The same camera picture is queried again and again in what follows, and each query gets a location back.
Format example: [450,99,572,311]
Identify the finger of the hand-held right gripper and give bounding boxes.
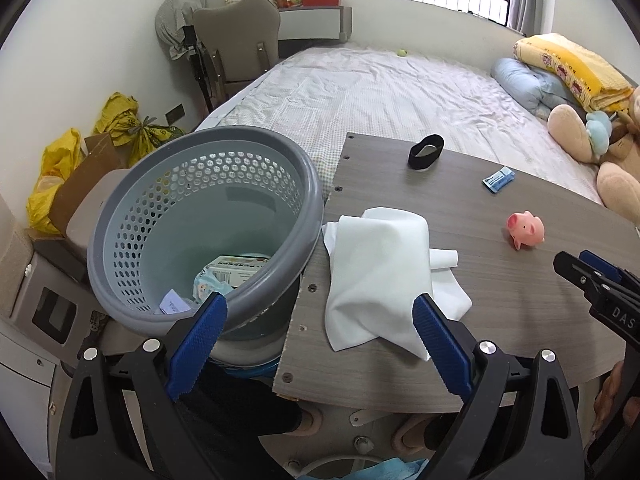
[580,251,640,292]
[553,251,609,294]

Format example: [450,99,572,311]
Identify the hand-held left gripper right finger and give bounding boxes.
[412,294,585,480]

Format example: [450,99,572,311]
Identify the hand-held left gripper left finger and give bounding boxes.
[54,291,229,480]

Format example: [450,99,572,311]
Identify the blue printed wipes packet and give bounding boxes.
[192,266,236,307]

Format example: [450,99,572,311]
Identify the white and green medicine box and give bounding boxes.
[204,254,272,289]

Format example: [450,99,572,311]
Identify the grey perforated plastic basket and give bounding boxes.
[86,126,326,357]

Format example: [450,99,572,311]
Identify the person's right hand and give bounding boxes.
[591,359,626,437]

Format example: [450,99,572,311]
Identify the white round container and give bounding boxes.
[206,336,287,377]

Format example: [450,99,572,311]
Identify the pink pig toy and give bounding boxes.
[507,211,547,251]

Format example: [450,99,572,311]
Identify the person's dark trousers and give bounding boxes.
[182,364,303,463]

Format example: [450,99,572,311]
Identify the beige slipper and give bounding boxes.
[292,407,326,436]
[391,415,429,451]

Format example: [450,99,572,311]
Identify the white cloth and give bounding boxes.
[321,207,474,362]

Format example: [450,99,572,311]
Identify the small blue packet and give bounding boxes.
[481,166,516,194]

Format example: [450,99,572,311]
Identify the white table base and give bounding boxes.
[259,402,453,480]

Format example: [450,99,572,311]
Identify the small blue plush toy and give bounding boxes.
[585,110,614,156]

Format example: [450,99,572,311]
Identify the light blue cloth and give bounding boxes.
[345,457,432,480]

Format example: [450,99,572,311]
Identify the brown teddy bear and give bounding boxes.
[547,85,640,224]

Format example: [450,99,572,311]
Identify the white appliance with dark window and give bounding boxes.
[12,254,97,347]

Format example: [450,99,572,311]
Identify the beige plastic stool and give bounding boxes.
[65,170,126,262]

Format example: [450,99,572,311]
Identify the white drawer cabinet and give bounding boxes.
[0,315,67,461]

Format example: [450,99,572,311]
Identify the black elastic band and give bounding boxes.
[407,135,446,170]

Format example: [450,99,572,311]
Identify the brown cardboard sheet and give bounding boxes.
[50,132,131,234]

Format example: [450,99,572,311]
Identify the light blue pillow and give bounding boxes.
[491,57,584,120]

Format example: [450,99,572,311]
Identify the beige box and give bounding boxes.
[0,195,37,319]

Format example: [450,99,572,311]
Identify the yellow folded blanket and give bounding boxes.
[514,33,634,111]

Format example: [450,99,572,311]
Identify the tied yellow plastic bag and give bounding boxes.
[112,115,186,167]

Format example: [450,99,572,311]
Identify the bright yellow plastic bag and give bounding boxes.
[27,128,84,235]

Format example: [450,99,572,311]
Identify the olive yellow plastic bag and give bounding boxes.
[95,91,141,134]

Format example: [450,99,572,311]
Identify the bed with checked sheet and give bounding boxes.
[192,42,608,207]

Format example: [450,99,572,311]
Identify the black stand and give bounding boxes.
[182,25,216,112]

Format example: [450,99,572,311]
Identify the beige padded chair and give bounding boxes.
[192,0,281,107]

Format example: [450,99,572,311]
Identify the grey clothes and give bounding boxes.
[155,0,221,59]

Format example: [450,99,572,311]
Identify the grey and white shelf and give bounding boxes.
[277,5,353,44]

